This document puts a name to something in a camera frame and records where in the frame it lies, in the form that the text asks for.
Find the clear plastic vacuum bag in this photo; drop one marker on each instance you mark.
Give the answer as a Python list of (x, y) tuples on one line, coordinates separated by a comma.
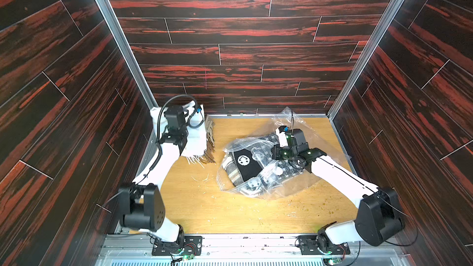
[(278, 178)]

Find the black scarf white emblem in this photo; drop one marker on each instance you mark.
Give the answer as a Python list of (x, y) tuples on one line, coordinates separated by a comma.
[(246, 166)]

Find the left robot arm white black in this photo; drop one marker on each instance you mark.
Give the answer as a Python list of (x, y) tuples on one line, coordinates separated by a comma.
[(141, 206)]

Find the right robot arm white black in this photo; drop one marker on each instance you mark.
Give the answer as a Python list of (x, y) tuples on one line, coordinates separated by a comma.
[(379, 215)]

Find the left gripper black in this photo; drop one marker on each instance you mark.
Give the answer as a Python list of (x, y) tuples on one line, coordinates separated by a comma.
[(173, 108)]

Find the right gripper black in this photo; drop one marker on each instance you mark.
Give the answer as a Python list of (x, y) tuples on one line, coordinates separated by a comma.
[(280, 151)]

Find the brown striped fringed scarf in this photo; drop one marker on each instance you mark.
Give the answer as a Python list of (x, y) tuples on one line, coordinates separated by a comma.
[(208, 156)]

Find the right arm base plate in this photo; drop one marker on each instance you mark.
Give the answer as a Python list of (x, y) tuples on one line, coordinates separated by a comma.
[(319, 245)]

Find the front aluminium rail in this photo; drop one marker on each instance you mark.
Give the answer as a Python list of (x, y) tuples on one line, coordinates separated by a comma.
[(283, 249)]

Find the white fringed scarf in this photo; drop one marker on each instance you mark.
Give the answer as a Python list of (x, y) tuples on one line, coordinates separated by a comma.
[(196, 140)]

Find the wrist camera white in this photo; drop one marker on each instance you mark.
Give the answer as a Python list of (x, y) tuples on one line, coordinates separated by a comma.
[(197, 109), (282, 136)]

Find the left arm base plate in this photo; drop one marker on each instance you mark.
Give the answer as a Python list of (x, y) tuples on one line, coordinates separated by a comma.
[(188, 245)]

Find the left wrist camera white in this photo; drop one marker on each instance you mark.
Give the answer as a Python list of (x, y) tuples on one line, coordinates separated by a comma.
[(197, 109)]

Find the beige brown striped scarf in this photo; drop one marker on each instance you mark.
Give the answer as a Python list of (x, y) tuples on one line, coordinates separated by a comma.
[(230, 167)]

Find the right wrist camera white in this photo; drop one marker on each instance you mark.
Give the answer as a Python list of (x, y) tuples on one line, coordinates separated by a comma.
[(282, 136)]

